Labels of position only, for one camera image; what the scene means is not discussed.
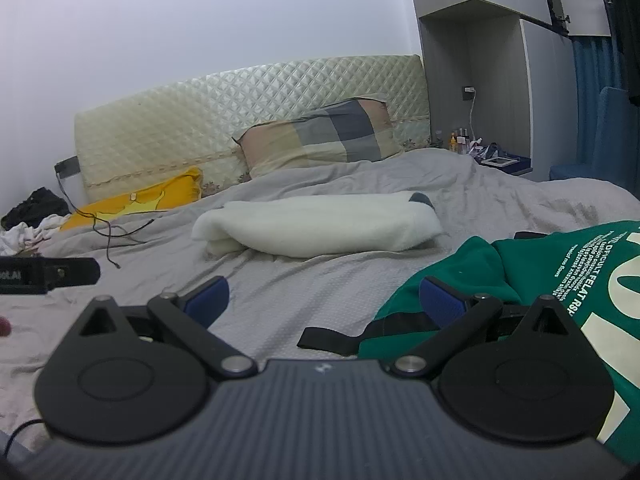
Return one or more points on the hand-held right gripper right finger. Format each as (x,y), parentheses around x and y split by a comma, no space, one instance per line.
(440,300)

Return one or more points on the green hoodie with white print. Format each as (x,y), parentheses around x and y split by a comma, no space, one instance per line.
(480,260)

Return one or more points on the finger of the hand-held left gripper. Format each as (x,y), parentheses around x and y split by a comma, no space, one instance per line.
(75,271)

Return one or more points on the black clothes pile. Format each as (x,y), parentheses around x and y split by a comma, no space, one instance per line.
(35,207)

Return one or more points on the plaid pillow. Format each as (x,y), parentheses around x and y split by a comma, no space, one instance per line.
(320,140)

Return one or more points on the blue chair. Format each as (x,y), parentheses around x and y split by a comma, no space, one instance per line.
(615,135)

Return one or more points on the white sweater with navy stripes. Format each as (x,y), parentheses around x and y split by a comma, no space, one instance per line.
(310,225)

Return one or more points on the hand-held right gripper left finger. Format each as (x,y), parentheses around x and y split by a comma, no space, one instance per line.
(207,300)

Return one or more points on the grey bed sheet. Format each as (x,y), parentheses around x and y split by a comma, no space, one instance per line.
(300,300)

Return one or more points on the white wardrobe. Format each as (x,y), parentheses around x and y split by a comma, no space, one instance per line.
(445,85)

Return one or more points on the yellow garment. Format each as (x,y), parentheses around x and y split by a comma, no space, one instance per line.
(150,197)

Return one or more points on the black metal rod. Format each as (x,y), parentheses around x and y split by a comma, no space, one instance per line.
(545,24)

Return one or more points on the group of small bottles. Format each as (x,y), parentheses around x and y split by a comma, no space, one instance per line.
(457,142)

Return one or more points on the black wall socket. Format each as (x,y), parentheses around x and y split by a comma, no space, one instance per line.
(67,166)

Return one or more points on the blue curtain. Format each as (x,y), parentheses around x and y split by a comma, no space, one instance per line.
(590,70)

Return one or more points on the white clothes pile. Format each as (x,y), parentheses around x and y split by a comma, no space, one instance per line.
(20,237)

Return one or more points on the cream quilted headboard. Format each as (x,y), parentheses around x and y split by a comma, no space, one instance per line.
(200,110)

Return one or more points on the dark hanging clothes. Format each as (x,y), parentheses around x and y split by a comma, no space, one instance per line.
(630,20)

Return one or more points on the person's left hand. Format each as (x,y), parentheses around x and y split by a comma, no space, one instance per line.
(4,326)

